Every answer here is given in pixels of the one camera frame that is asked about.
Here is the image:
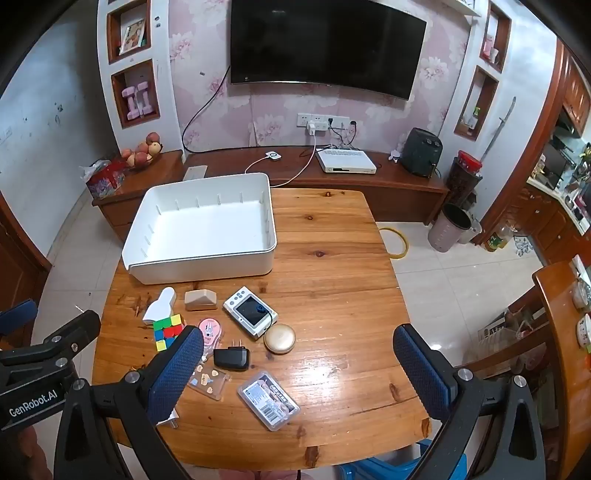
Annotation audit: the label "colourful puzzle cube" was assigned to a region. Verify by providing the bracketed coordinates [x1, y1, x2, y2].
[150, 314, 185, 354]

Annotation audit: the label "black television cable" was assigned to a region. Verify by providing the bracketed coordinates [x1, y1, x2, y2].
[181, 65, 232, 155]

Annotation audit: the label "basket of peaches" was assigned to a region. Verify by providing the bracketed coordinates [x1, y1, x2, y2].
[121, 131, 163, 171]

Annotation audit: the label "grey trash bin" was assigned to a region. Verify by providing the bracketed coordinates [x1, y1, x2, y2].
[427, 203, 472, 253]

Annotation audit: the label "pink correction tape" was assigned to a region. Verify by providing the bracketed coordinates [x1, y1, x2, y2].
[197, 318, 225, 363]

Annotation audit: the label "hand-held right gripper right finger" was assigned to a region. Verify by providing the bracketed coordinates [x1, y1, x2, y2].
[392, 323, 548, 480]

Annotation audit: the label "dark air fryer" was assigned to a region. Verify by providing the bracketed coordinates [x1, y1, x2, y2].
[399, 128, 441, 178]

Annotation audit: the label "white handheld game console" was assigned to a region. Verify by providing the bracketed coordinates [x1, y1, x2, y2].
[222, 286, 279, 341]

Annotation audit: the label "black flat television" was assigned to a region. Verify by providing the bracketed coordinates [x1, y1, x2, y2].
[229, 0, 428, 101]

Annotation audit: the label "blue plastic stool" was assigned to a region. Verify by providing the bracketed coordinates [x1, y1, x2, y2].
[337, 438, 467, 480]

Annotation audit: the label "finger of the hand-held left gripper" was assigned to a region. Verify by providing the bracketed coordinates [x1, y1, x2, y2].
[30, 310, 101, 364]
[0, 299, 38, 337]

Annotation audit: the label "white set-top box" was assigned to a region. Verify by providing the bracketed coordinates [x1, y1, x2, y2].
[315, 148, 378, 176]

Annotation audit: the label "picture book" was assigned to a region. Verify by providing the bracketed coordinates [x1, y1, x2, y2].
[119, 17, 147, 55]

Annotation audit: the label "wooden television cabinet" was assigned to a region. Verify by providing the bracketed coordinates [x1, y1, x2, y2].
[91, 147, 451, 241]

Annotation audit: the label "white charging cable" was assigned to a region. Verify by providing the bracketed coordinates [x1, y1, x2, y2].
[245, 134, 319, 189]

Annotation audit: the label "black power adapter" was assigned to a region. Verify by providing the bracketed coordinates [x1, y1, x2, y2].
[213, 339, 251, 372]

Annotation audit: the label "cooking oil bottle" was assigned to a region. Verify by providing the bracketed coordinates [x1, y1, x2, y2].
[484, 226, 513, 252]

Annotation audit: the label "wooden kitchen cabinet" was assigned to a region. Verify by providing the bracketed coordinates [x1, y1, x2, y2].
[503, 185, 591, 266]

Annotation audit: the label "gold round compact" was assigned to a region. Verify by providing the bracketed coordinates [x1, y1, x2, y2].
[263, 324, 295, 356]

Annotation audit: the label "sheathed sword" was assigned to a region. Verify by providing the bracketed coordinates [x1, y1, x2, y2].
[480, 97, 517, 162]

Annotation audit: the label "clear plastic card case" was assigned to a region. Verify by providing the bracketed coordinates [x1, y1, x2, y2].
[237, 370, 301, 432]

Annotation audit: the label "white bottle-shaped piece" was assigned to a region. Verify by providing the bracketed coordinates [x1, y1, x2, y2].
[142, 286, 178, 329]

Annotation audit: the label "white wall outlet strip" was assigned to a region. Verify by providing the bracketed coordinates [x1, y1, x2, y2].
[297, 113, 358, 130]

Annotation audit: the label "white plastic storage bin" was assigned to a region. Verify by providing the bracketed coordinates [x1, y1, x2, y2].
[121, 172, 279, 285]

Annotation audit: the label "wooden block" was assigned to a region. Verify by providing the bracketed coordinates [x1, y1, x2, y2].
[184, 289, 218, 311]

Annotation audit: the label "red-lidded dark jar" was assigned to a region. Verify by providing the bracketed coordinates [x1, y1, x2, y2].
[449, 150, 483, 208]

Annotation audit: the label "wooden side counter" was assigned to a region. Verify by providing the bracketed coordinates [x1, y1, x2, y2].
[531, 261, 591, 480]

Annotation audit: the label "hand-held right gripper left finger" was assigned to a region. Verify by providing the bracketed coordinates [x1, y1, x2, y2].
[54, 324, 205, 480]

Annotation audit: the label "yellow hose ring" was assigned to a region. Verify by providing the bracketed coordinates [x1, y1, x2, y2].
[376, 222, 410, 259]

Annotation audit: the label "black cables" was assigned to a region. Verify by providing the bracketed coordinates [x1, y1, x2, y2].
[329, 121, 358, 147]

